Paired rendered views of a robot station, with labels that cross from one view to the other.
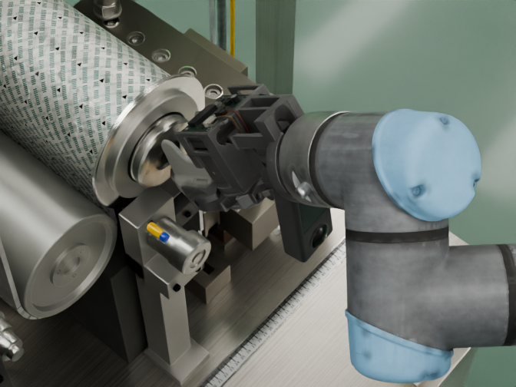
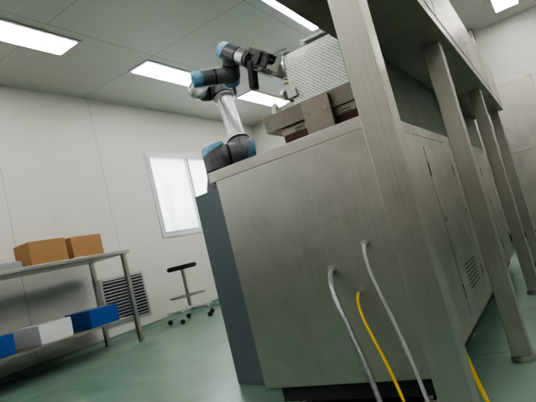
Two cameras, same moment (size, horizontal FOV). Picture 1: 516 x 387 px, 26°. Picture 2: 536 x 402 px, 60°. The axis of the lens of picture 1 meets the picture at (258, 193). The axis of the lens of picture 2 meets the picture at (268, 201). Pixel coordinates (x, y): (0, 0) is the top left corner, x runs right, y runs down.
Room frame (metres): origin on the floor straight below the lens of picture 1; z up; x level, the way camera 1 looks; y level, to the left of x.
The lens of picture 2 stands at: (2.41, -0.43, 0.58)
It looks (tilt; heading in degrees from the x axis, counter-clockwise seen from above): 6 degrees up; 170
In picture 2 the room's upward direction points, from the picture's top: 14 degrees counter-clockwise
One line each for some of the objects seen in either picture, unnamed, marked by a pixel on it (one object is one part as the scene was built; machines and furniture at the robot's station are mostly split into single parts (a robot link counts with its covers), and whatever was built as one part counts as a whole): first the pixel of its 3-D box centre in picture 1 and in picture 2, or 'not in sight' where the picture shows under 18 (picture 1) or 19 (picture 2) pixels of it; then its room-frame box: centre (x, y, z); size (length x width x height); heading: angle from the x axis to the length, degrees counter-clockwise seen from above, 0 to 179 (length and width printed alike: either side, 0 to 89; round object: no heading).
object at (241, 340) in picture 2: not in sight; (244, 281); (0.17, -0.25, 0.45); 0.20 x 0.20 x 0.90; 35
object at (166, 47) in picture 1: (174, 107); (323, 108); (0.88, 0.10, 1.00); 0.40 x 0.16 x 0.06; 49
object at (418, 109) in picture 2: not in sight; (447, 120); (0.06, 1.07, 1.02); 2.24 x 0.04 x 0.24; 139
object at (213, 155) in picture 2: not in sight; (216, 156); (0.17, -0.24, 1.07); 0.13 x 0.12 x 0.14; 92
